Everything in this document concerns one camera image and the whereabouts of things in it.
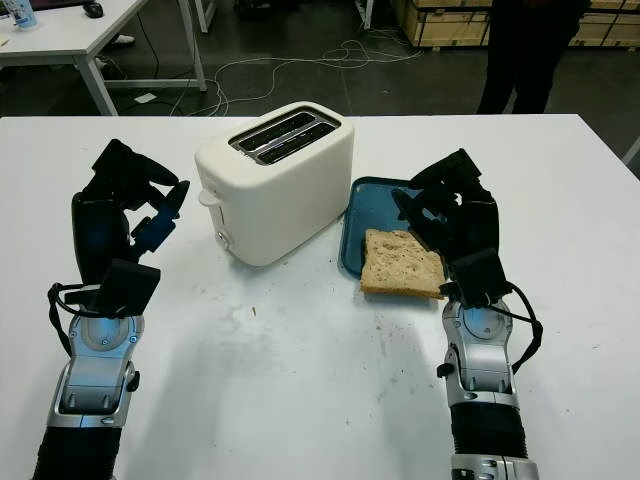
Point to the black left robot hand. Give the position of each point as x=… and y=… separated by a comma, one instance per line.
x=97, y=225

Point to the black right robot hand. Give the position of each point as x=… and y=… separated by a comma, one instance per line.
x=470, y=220

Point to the brown bread slice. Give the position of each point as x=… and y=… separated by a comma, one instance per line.
x=400, y=265

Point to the white toaster lever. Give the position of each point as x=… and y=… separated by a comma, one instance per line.
x=209, y=198

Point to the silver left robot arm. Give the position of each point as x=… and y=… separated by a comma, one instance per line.
x=95, y=360

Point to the blue plastic tray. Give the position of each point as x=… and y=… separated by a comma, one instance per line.
x=370, y=210

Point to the toaster dial knob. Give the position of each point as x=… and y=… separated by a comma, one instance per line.
x=223, y=240

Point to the white two-slot toaster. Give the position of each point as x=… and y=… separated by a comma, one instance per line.
x=290, y=200

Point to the white paper scrap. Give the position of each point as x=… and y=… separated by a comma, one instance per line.
x=145, y=98

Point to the person in black clothes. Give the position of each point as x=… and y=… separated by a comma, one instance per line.
x=530, y=50

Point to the white shoe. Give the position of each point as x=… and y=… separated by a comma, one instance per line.
x=122, y=39

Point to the white office desk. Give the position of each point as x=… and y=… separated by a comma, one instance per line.
x=65, y=35

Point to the wooden crates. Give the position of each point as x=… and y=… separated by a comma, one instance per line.
x=450, y=22

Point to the black desk object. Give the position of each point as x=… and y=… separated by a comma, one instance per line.
x=92, y=6

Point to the blue and white cup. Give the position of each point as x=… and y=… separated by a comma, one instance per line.
x=24, y=12

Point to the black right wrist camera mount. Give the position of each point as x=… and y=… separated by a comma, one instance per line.
x=482, y=277

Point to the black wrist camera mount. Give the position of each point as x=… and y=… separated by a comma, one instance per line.
x=482, y=277
x=127, y=287

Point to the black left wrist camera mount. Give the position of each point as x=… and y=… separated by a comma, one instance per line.
x=127, y=287

